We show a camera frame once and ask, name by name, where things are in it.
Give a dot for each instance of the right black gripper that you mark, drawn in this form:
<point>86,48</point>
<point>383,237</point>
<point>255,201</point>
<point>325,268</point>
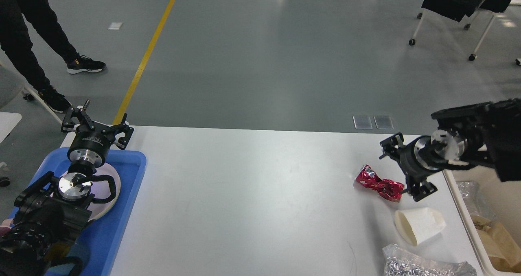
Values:
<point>415,168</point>

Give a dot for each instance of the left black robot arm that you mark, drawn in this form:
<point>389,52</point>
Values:
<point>53,211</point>

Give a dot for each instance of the white side table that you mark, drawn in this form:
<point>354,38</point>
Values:
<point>8,121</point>

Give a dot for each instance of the aluminium foil container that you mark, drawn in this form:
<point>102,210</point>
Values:
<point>480,211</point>

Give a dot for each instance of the crumpled foil piece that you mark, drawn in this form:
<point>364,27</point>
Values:
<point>400,262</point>

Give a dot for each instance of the white plastic bin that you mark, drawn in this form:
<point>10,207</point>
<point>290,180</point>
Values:
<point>504,199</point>

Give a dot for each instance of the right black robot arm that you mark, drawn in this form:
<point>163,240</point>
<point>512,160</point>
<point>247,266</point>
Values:
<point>485,134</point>

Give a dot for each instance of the crushed red can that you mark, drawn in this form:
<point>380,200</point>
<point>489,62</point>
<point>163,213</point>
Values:
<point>388,189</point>

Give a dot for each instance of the brown paper bag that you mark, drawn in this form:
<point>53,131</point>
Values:
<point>503,252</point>

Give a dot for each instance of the pink plate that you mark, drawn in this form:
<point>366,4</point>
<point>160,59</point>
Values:
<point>106,206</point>

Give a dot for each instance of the white paper cup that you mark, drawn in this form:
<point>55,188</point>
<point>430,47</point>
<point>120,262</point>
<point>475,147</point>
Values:
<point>419,224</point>

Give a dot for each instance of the blue plastic tray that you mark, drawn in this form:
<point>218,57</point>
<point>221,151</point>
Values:
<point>103,237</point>

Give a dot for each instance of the pink HOME mug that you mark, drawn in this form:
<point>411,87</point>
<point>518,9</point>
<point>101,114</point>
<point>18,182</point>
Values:
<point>5,225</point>

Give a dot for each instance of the teal mug yellow inside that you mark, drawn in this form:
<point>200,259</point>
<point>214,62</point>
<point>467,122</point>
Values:
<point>75,253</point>

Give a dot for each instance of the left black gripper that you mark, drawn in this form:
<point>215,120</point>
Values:
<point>93,141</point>

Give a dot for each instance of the white clothes rack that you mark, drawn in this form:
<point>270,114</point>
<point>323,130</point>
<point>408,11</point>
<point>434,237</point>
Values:
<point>494,17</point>

